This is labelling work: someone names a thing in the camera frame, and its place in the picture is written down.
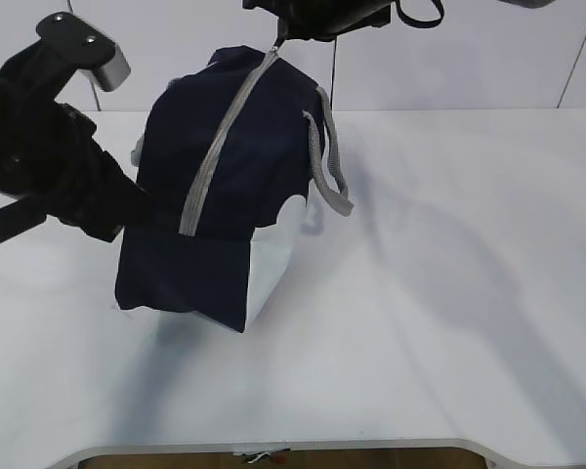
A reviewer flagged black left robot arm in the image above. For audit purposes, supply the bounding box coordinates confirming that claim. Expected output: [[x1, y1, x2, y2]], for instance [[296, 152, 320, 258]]
[[0, 42, 164, 243]]

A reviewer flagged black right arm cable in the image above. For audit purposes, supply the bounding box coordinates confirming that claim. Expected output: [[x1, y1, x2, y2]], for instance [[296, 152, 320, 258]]
[[395, 0, 444, 28]]

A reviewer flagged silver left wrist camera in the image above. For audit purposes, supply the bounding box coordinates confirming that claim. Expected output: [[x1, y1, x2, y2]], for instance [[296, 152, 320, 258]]
[[35, 12, 131, 92]]

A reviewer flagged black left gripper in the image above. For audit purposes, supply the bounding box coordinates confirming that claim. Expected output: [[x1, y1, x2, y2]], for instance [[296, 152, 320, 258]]
[[0, 104, 169, 243]]

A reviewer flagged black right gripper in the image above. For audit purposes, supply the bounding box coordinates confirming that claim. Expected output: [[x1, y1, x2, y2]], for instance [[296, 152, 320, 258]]
[[242, 0, 391, 47]]

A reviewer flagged navy blue lunch bag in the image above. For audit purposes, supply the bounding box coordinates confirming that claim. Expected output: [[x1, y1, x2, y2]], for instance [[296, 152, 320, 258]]
[[114, 46, 354, 332]]

